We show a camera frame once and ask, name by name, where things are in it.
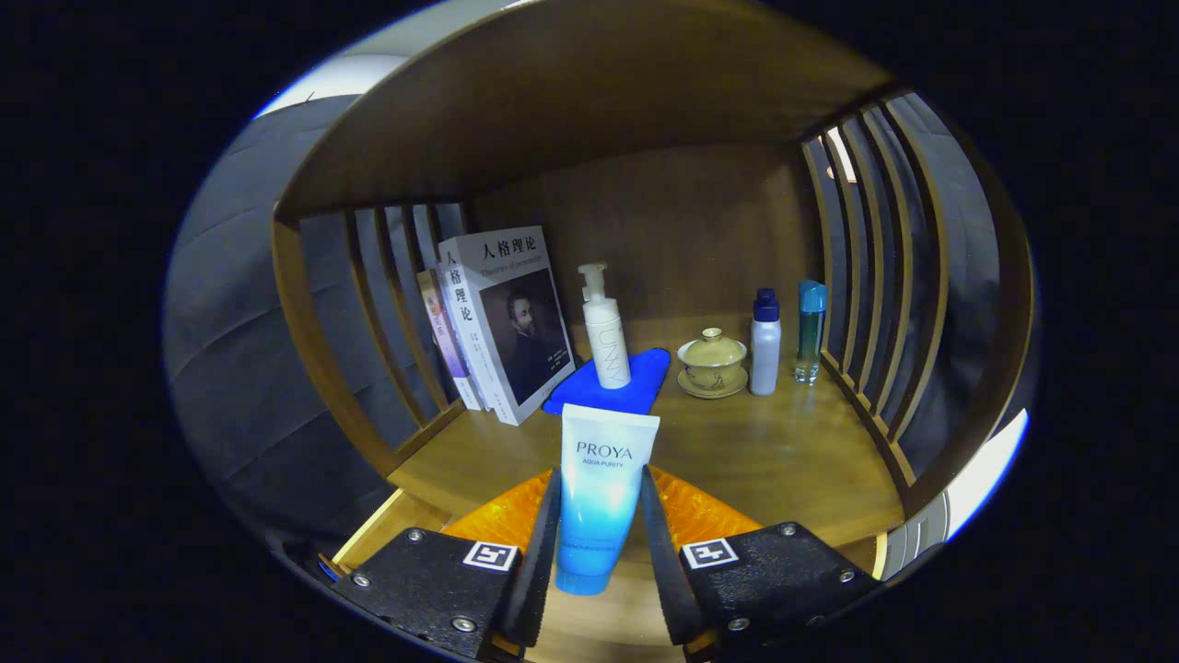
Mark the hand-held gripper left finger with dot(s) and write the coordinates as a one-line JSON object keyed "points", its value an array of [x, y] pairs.
{"points": [[542, 571]]}

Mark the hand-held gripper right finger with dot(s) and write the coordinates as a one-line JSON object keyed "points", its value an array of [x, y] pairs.
{"points": [[665, 580]]}

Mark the blue white cosmetic tube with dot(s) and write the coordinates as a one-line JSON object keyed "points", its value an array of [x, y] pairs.
{"points": [[603, 497]]}

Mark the wooden countertop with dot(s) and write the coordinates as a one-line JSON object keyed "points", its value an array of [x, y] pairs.
{"points": [[755, 442]]}

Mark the wooden cabinet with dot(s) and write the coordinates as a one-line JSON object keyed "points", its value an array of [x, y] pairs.
{"points": [[599, 92]]}

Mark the blue folded cloth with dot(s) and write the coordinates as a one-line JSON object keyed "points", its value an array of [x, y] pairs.
{"points": [[589, 396]]}

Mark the yellow lidded teacup with saucer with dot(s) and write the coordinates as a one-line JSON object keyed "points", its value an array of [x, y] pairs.
{"points": [[712, 364]]}

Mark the white pump bottle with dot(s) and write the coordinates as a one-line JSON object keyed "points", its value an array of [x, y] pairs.
{"points": [[608, 345]]}

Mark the white bottle blue cap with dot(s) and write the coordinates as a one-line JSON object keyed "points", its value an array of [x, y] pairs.
{"points": [[765, 354]]}

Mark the large white portrait book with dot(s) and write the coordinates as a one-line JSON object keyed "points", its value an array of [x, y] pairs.
{"points": [[516, 322]]}

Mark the purple spine book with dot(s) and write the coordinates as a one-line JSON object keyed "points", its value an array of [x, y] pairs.
{"points": [[440, 322]]}

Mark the teal bottle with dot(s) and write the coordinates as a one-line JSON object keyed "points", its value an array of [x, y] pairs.
{"points": [[811, 336]]}

